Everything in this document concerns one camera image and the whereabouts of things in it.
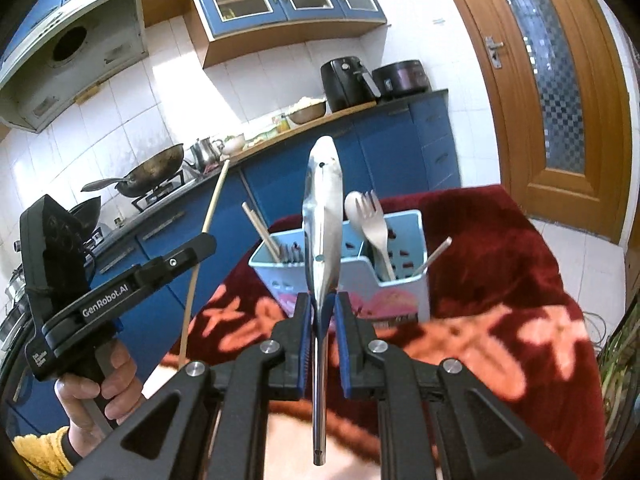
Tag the blue kitchen base cabinet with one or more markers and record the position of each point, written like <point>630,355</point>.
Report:
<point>390,150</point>

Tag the black air fryer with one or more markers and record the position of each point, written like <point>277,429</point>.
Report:
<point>342,82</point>

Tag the blue glass-door wall cabinet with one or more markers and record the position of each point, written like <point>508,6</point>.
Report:
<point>280,15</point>

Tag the metal kettle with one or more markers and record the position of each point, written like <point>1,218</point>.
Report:
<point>205,155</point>

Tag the black wok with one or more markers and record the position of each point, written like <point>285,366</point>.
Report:
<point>150,170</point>

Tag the grey range hood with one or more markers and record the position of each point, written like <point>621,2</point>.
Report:
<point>75,75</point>

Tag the metal fork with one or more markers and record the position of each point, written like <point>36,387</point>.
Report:
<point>291,254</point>
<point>377,235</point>

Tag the light blue utensil box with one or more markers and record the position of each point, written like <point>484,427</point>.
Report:
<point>272,277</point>

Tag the wooden door with frosted glass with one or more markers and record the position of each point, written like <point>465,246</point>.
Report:
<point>465,110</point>

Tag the white chopstick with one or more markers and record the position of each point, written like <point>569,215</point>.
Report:
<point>434,256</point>

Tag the metal table knife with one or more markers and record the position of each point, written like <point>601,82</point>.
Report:
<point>322,210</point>

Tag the steel pots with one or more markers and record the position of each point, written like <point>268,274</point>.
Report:
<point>15,290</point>

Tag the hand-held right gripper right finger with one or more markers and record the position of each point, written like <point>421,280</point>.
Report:
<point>340,345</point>

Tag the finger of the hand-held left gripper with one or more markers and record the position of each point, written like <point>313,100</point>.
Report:
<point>175,262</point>

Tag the red floral blanket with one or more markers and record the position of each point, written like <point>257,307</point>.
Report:
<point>500,285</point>

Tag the metal bowl with food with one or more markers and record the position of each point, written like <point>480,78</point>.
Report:
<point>307,114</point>

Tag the wooden chopstick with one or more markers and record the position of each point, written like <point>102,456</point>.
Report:
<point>259,230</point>
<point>189,315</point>

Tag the person's left hand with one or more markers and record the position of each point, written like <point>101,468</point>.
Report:
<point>125,390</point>

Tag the white cup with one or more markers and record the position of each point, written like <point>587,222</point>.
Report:
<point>234,145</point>

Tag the dark rice cooker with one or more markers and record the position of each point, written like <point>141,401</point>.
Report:
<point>402,80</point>

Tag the gas stove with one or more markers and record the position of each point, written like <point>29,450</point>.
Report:
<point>165,192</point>

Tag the person's left forearm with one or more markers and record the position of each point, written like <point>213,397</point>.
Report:
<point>40,452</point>

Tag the green leafy plant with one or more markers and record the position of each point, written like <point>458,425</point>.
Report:
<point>614,370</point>

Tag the small black pan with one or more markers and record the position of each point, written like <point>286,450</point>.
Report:
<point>87,212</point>

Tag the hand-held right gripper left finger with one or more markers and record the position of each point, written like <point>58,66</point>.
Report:
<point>302,345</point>

